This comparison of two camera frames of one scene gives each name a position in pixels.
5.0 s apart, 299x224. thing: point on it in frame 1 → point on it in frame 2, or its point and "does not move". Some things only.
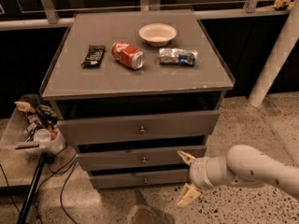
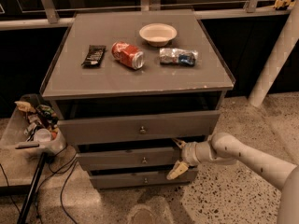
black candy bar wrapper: (93, 56) does not move
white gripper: (198, 173) → (189, 154)
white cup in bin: (42, 135) does not move
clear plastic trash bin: (33, 129) does not move
